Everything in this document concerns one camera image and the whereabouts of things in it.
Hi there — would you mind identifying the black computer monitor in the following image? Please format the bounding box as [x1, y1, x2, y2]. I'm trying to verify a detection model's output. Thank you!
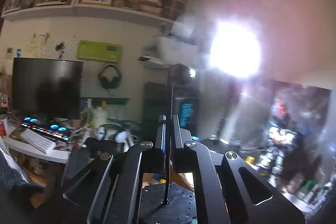
[11, 57, 83, 119]

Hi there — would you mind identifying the blue metal hobby knife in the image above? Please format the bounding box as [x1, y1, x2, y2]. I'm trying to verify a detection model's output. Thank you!
[162, 64, 193, 206]

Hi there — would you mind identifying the large white blue robot model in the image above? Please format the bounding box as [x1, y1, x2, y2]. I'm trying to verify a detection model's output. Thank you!
[257, 98, 297, 177]

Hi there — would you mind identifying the green wall sign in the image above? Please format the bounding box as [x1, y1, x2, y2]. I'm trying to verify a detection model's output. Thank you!
[76, 40, 123, 63]

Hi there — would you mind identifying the white keyboard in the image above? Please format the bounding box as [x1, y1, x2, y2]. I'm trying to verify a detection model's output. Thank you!
[20, 129, 56, 155]

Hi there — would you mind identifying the rgb lit controller deck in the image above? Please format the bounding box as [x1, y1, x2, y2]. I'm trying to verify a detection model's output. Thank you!
[21, 117, 71, 142]

